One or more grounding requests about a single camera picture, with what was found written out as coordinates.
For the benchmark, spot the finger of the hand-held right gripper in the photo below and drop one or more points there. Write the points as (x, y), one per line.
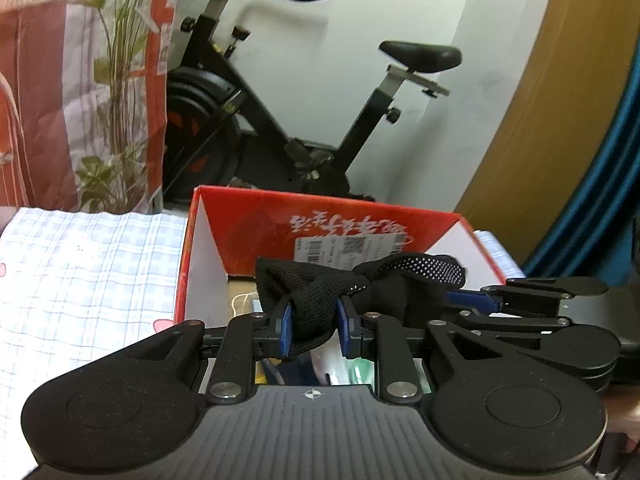
(515, 324)
(467, 299)

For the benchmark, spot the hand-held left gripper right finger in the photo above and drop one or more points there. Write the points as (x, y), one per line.
(344, 327)

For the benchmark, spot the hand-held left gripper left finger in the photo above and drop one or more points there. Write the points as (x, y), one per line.
(286, 327)

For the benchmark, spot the black dotted glove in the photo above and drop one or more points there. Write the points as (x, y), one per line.
(310, 290)

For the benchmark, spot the red cardboard box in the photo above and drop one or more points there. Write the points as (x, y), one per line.
(250, 230)

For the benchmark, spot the blue curtain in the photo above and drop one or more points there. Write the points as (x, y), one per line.
(600, 210)

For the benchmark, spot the yellow wooden panel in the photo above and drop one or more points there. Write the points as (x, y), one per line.
(550, 110)

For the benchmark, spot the blue checked bed sheet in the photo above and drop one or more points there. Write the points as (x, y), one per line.
(75, 285)

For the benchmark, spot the black exercise bike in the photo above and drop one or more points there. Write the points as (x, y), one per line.
(205, 85)

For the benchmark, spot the floral printed curtain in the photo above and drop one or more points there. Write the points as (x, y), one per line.
(50, 85)

